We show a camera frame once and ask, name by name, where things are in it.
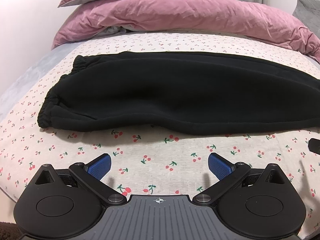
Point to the grey quilted pillow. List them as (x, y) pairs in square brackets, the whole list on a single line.
[(307, 11)]

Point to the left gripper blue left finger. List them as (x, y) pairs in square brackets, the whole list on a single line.
[(99, 166)]

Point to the cherry print bed sheet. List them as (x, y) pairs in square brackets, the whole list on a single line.
[(146, 159)]

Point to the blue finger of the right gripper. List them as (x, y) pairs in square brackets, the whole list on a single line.
[(314, 146)]

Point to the pink duvet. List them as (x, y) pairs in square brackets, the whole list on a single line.
[(255, 20)]

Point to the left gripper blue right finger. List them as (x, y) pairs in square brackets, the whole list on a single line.
[(220, 166)]

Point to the black pants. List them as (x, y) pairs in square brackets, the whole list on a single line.
[(193, 93)]

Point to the grey bed sheet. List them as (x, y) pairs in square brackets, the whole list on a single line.
[(22, 72)]

